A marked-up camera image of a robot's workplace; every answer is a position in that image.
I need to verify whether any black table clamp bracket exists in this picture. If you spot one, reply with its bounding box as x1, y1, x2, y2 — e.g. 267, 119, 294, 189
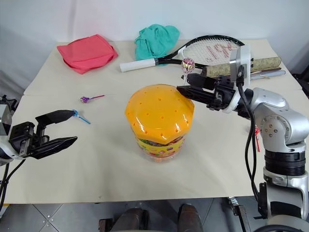
227, 196, 250, 232

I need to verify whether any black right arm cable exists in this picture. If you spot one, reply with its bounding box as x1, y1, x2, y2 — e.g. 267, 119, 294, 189
236, 64, 264, 218

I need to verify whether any black background equipment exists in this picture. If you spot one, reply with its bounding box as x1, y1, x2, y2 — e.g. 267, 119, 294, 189
291, 43, 309, 98

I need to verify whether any pink gold lollipop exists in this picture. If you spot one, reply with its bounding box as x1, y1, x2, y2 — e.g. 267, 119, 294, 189
181, 58, 195, 82

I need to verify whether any folded red cloth bag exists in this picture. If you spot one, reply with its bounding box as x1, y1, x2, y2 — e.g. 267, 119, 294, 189
56, 34, 119, 75

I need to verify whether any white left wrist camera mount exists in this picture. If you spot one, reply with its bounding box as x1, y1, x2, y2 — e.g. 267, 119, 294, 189
0, 103, 15, 166

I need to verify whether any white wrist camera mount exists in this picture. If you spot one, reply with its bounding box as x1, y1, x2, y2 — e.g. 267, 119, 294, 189
0, 103, 15, 166
221, 45, 252, 114

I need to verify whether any clear jar with burger print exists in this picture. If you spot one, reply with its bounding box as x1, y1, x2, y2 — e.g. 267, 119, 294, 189
134, 134, 187, 164

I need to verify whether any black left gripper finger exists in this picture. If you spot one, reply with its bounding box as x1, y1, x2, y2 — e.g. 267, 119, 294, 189
35, 109, 74, 137
30, 136, 78, 160

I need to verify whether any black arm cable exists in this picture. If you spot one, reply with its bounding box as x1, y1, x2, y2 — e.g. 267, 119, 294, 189
236, 64, 264, 218
0, 159, 26, 211

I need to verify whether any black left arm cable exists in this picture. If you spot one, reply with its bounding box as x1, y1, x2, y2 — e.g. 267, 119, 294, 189
0, 159, 26, 211

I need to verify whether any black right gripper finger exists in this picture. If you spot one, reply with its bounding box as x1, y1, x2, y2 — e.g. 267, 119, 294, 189
176, 85, 215, 106
187, 73, 219, 90

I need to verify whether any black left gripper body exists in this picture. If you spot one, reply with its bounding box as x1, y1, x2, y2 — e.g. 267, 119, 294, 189
9, 122, 50, 159

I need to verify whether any rolled patterned beige scroll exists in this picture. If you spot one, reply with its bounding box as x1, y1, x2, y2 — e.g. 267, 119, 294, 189
202, 56, 282, 78

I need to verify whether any dark rounded shape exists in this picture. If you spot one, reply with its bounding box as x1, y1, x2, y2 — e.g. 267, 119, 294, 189
178, 203, 204, 232
112, 207, 149, 232

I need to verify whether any silver pen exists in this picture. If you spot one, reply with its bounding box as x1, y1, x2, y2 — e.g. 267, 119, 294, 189
250, 70, 286, 80

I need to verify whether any purple wrapped lollipop pink stick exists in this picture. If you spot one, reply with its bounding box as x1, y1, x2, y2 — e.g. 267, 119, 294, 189
80, 95, 105, 104

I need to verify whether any red lollipop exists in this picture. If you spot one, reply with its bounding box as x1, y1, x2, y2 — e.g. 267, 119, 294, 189
253, 127, 261, 153

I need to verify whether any crumpled teal cloth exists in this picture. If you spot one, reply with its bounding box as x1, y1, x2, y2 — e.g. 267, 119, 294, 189
134, 24, 181, 61

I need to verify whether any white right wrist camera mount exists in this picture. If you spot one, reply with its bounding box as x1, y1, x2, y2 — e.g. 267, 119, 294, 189
221, 45, 252, 114

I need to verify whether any black tennis racket white grip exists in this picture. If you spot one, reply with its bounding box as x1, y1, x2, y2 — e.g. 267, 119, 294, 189
120, 35, 246, 73

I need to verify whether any orange perforated jar lid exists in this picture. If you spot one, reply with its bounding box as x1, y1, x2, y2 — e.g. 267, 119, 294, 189
125, 84, 195, 145

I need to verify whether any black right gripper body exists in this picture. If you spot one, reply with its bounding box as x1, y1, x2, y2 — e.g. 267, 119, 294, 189
206, 76, 239, 112

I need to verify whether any blue wrapped lollipop blue stick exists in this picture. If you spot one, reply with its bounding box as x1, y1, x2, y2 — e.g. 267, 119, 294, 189
71, 109, 92, 125

